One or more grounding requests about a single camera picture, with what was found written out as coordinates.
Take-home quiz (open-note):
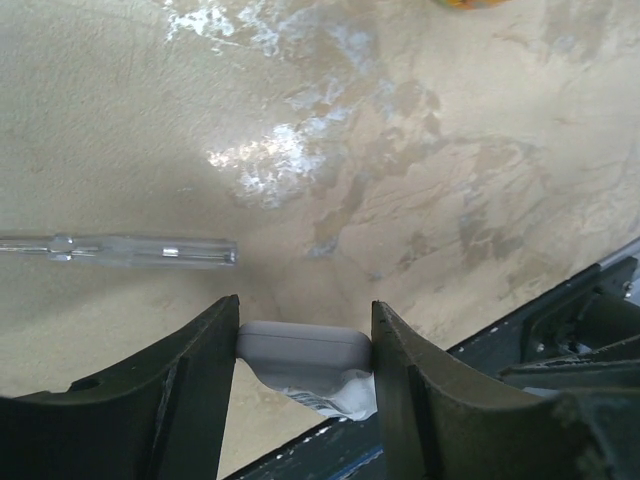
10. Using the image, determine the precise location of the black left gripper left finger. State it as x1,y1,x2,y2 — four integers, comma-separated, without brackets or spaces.
1,295,239,479

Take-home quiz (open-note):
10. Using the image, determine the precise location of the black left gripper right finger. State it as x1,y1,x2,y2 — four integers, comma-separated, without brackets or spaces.
371,301,600,479

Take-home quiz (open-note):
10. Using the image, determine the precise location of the white remote control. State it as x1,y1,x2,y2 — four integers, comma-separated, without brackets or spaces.
236,321,377,421

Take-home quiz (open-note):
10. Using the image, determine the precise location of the orange juice bottle green label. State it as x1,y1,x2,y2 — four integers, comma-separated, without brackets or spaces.
430,0,510,11

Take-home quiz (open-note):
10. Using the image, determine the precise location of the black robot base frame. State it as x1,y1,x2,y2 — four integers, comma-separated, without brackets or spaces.
237,255,639,479

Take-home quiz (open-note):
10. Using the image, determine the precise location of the clear handle screwdriver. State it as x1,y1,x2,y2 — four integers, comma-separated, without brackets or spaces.
1,232,238,270

